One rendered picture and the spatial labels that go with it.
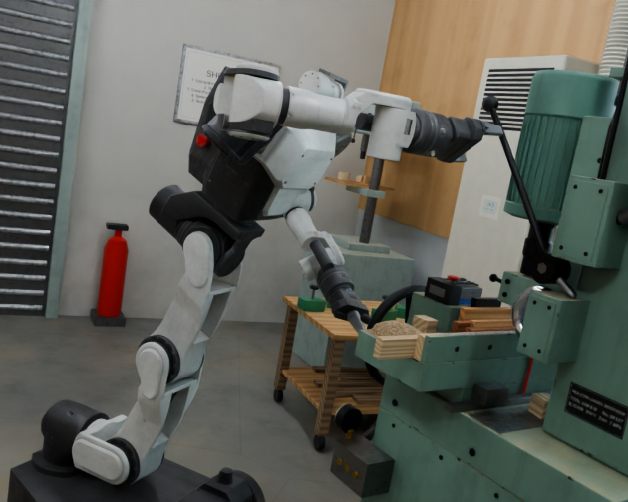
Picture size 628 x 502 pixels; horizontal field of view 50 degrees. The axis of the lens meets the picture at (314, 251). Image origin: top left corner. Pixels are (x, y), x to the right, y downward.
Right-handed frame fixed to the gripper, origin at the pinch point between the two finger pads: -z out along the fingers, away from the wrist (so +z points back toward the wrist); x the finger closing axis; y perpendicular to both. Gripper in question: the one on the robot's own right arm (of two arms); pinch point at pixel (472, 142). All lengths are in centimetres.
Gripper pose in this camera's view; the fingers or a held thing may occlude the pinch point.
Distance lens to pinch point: 145.2
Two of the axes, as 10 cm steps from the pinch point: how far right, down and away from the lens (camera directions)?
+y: 2.0, 9.1, -3.6
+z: -8.2, -0.5, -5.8
